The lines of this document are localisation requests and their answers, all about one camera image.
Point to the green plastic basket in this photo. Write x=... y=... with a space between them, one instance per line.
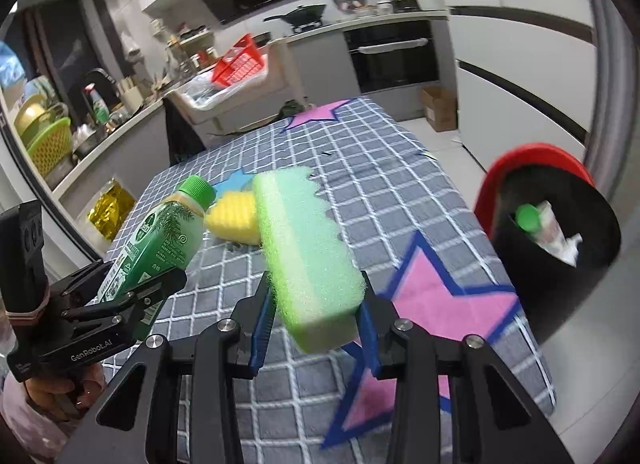
x=50 y=146

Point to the black kitchen faucet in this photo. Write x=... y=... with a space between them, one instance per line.
x=100 y=75

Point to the white paper cup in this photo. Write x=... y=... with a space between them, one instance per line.
x=550 y=224

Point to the black built-in oven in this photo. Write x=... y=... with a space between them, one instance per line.
x=395 y=64

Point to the gold foil bag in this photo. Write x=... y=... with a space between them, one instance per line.
x=110 y=211

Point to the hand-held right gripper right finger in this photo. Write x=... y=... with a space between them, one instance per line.
x=370 y=339

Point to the yellow bowl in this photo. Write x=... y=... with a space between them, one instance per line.
x=30 y=116

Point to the clear plastic sheet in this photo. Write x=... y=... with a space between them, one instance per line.
x=215 y=94

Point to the black wok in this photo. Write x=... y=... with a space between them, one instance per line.
x=302 y=14

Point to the green bottle with green cap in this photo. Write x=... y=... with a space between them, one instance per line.
x=165 y=239

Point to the person's left hand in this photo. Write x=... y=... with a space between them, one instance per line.
x=60 y=394

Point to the green spray bottle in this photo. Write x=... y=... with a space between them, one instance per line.
x=100 y=109

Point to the grey grid star tablecloth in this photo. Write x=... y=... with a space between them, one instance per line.
x=400 y=184

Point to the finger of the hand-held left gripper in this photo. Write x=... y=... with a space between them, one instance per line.
x=75 y=289
x=150 y=289

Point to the cardboard box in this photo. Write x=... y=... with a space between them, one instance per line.
x=440 y=111

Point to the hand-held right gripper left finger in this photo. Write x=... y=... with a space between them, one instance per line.
x=262 y=329

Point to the green sponge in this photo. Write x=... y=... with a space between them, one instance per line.
x=305 y=254

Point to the white refrigerator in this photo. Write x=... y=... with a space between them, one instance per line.
x=525 y=69

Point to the yellow sponge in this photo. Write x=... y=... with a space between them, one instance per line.
x=232 y=216

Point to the dark green cloth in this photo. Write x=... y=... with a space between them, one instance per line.
x=294 y=108

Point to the black trash bin red lid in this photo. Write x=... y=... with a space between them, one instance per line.
x=575 y=294

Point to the red plastic basket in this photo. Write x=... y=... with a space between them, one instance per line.
x=240 y=61

